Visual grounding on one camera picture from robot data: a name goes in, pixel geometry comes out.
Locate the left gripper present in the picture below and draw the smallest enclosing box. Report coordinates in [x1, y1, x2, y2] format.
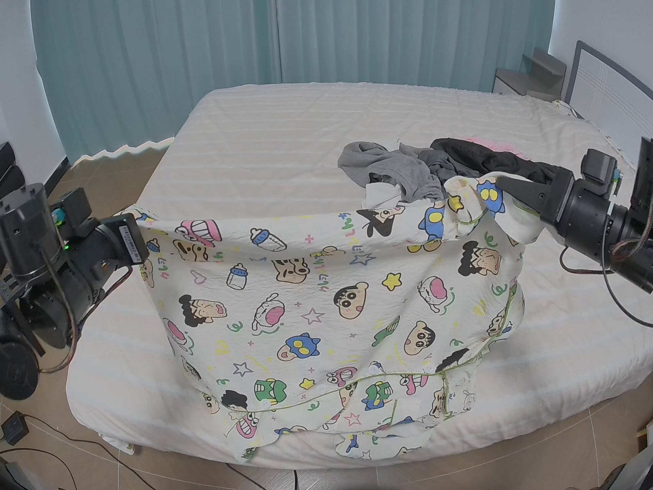
[64, 213, 150, 300]

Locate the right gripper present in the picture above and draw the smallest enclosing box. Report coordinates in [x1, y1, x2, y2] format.
[495, 166, 620, 269]

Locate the white printed pyjama top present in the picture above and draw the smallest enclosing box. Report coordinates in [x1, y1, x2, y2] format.
[134, 171, 544, 466]

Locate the black garment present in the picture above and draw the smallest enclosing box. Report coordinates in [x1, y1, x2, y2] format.
[430, 137, 562, 189]

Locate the pink garment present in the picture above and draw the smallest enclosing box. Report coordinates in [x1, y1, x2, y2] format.
[462, 137, 517, 154]

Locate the dark grey garment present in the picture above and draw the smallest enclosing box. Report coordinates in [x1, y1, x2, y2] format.
[399, 143, 483, 182]

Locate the grey bedside table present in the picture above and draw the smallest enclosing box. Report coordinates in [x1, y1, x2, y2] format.
[492, 46, 567, 102]

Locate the black padded bench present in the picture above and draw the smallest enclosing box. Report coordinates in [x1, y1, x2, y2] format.
[0, 141, 27, 198]

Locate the light grey knit garment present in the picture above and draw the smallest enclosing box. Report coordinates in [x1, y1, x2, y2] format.
[338, 141, 446, 205]

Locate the white garment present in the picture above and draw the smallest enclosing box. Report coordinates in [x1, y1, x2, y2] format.
[361, 182, 409, 210]

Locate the blue-green curtain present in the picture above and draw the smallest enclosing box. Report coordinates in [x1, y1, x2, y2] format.
[30, 0, 280, 164]
[275, 0, 558, 93]

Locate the bed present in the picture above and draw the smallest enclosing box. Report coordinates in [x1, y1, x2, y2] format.
[65, 39, 653, 466]

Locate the black power adapter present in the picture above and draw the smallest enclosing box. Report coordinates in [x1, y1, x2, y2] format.
[1, 411, 30, 446]

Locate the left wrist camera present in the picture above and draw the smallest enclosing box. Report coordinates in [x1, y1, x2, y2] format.
[51, 188, 98, 236]

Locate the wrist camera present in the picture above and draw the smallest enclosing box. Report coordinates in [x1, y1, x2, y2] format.
[582, 148, 622, 200]
[51, 188, 98, 236]

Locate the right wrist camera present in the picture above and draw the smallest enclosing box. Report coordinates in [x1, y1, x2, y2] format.
[582, 148, 622, 200]

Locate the black cable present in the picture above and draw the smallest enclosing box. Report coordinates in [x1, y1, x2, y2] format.
[558, 245, 653, 328]

